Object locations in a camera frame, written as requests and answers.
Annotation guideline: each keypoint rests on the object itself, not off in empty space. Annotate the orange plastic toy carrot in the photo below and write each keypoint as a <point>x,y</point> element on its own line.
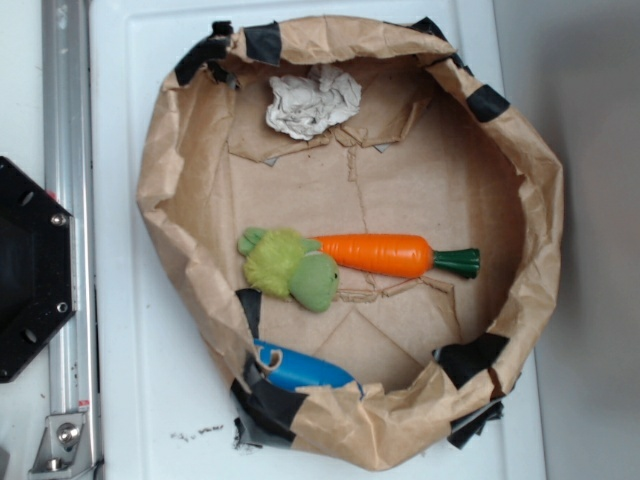
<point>397,255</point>

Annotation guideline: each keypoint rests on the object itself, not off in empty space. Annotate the brown paper bag bin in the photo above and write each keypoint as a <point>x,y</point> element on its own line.
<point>433,152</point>

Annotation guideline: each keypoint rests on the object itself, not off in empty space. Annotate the black hexagonal mount plate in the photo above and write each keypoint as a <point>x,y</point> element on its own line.
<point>37,296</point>

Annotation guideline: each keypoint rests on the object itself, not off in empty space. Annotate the aluminium extrusion rail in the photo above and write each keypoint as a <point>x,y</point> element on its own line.
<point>73,351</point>

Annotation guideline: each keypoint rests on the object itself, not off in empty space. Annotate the white paper ball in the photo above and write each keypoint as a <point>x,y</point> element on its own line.
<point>304,107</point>

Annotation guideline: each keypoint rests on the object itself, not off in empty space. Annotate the metal corner bracket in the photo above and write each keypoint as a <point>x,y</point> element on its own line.
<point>68,449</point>

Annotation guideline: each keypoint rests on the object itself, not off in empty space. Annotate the green plush toy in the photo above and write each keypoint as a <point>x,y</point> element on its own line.
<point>283,264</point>

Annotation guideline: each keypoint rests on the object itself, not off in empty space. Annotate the white tray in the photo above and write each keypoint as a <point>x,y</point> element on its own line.
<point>166,411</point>

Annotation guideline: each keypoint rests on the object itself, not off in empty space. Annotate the blue plastic toy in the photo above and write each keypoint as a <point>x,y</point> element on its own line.
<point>289,369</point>

